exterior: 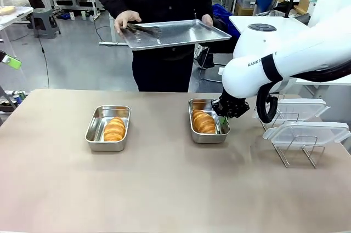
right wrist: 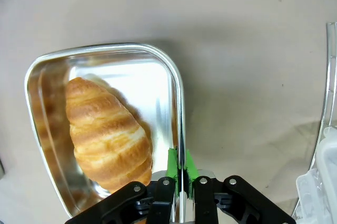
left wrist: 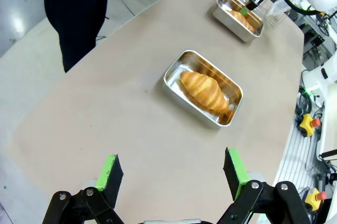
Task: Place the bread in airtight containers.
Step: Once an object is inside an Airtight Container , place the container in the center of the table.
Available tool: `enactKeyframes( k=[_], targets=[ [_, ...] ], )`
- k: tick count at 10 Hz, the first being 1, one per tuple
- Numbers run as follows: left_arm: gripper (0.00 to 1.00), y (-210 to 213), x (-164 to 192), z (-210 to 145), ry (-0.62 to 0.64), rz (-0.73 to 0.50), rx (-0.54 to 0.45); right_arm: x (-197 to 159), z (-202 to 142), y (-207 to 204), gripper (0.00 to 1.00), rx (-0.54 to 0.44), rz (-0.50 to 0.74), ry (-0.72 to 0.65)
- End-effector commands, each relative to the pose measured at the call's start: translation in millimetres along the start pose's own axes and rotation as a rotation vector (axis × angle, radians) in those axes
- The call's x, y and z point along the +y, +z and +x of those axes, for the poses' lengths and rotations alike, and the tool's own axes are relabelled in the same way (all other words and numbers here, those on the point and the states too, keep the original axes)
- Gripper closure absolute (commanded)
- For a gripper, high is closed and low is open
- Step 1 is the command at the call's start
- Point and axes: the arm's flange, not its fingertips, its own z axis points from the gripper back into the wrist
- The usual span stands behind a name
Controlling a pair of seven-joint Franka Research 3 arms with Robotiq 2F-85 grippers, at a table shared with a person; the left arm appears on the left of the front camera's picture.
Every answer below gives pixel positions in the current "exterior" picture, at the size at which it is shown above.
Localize person's left forearm black sleeve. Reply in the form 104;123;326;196
202;0;214;17

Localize person's right hand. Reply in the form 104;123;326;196
114;10;142;35

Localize golden croissant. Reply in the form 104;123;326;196
191;109;217;134
103;116;127;143

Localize pale bread loaf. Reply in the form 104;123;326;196
0;5;16;16

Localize cart with cans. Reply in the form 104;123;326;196
0;84;27;126

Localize clear plastic container lid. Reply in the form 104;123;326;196
270;98;331;124
262;121;351;150

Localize person's left hand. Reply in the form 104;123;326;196
201;14;214;27

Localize metal wire rack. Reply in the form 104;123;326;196
257;94;326;169

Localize white table with bread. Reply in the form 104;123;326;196
0;5;34;31

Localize grey plastic stool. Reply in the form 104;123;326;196
31;8;61;39

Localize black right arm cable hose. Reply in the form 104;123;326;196
256;59;351;124

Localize rectangular steel container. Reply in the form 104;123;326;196
188;98;231;144
84;105;132;152

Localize aluminium baking tray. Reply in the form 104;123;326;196
120;19;233;52

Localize white height adjustable desk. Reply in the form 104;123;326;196
98;12;122;46

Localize metal tongs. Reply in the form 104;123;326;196
120;23;162;38

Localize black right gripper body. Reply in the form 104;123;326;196
211;89;251;119

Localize blue bag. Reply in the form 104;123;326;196
212;2;234;34

